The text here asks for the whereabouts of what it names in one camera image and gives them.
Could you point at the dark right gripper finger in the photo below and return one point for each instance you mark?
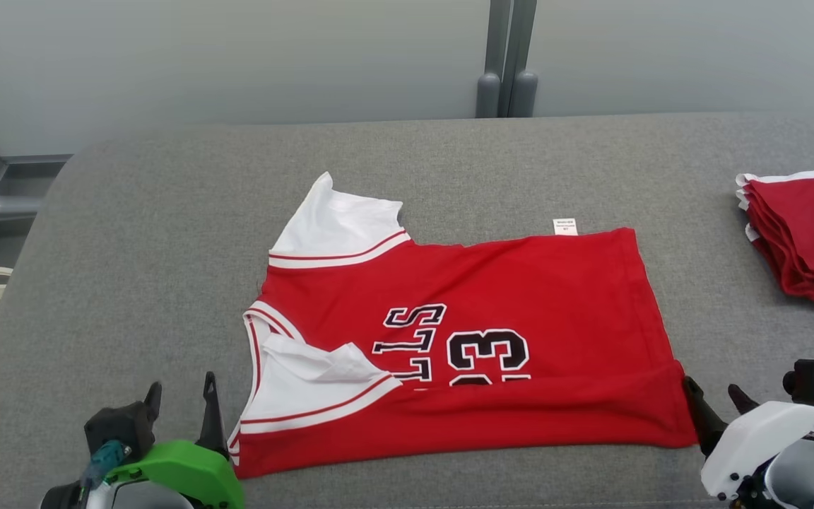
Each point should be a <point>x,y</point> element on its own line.
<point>742,401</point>
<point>707,420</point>

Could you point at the red white basketball jersey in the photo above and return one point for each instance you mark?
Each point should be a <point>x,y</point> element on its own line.
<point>520,283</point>

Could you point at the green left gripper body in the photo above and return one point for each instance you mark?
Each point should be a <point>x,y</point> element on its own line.
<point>188,470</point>

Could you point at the red shorts with white trim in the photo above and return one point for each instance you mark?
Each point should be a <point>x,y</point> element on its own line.
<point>810,233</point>

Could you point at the grey partition post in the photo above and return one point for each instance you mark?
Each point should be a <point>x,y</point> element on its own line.
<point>523,63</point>
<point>490,63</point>

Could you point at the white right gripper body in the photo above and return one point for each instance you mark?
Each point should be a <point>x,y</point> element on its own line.
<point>753,438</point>

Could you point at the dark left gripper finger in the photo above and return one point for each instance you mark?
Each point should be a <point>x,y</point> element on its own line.
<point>154,399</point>
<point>212,420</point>

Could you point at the teal left camera connector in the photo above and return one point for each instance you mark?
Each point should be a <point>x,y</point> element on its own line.
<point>107,456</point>

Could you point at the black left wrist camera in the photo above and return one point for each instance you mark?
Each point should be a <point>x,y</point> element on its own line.
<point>121,424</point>

